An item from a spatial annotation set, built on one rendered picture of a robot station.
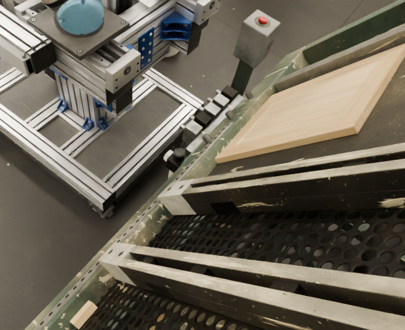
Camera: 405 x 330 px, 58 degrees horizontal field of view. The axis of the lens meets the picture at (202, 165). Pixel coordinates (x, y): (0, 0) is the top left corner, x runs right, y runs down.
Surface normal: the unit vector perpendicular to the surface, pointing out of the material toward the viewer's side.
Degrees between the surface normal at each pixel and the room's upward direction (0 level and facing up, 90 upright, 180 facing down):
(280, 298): 58
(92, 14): 97
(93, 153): 0
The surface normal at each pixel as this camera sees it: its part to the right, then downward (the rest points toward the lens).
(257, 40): -0.58, 0.64
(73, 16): 0.33, 0.88
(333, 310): -0.59, -0.76
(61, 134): 0.17, -0.51
